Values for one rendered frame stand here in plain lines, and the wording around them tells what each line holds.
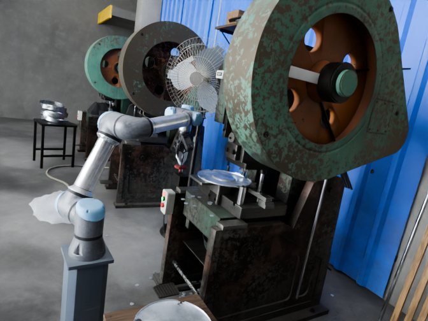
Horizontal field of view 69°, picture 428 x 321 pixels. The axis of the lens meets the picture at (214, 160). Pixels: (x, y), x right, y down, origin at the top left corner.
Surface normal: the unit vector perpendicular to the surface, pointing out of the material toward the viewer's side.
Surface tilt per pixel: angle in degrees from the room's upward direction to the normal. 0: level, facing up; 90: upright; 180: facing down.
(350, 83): 90
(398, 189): 90
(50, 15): 90
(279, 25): 90
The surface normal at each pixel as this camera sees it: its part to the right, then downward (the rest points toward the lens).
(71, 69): 0.49, 0.26
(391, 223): -0.86, -0.03
